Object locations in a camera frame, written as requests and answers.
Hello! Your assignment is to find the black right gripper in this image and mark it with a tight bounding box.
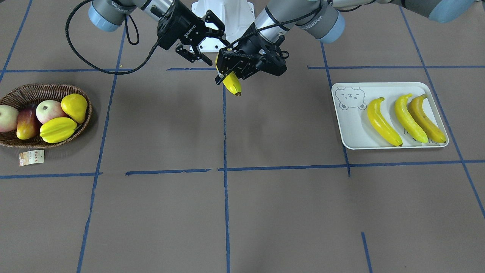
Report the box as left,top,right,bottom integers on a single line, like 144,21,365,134
156,0,229,66

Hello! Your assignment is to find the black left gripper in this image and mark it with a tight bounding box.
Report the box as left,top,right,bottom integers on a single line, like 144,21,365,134
215,32,289,85

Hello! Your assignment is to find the yellow banana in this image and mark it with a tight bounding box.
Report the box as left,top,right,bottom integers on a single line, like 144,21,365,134
394,93,429,143
367,97,403,147
216,54,241,97
409,94,447,143

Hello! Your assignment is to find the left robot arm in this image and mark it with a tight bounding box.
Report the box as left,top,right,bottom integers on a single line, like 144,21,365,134
215,0,474,84

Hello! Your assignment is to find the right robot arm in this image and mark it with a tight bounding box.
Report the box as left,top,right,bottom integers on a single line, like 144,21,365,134
88,0,229,66

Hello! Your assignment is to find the brown wicker basket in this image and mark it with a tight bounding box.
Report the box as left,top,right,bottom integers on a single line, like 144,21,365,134
0,84,92,150

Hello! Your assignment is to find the white bear tray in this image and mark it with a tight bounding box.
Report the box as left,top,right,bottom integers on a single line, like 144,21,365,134
332,82,450,150

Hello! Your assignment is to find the yellow pear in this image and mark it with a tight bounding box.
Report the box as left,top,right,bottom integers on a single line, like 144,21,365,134
61,94,88,124

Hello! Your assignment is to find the pink apple inner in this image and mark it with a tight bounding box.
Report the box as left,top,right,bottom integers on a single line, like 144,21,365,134
35,100,68,124

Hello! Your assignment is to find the yellow starfruit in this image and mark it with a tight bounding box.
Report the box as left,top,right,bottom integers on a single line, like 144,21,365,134
40,117,78,144

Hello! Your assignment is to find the red yellow mango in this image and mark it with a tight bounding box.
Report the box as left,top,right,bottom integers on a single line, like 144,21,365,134
16,104,41,140

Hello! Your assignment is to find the pink peach outer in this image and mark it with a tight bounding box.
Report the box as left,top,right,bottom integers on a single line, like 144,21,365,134
0,104,19,132

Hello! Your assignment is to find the paper price tag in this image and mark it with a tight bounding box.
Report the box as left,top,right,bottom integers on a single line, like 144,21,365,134
19,150,45,166

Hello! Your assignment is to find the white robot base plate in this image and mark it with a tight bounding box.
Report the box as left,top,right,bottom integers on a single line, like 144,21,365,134
189,0,258,53

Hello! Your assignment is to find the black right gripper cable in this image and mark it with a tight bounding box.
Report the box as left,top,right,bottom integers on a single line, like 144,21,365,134
65,0,160,75

